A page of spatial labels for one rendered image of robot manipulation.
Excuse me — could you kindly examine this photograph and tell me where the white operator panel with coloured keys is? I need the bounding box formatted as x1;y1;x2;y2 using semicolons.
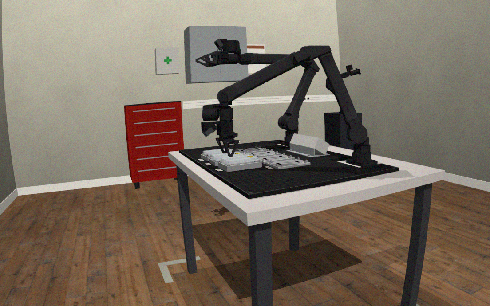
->
287;133;330;157

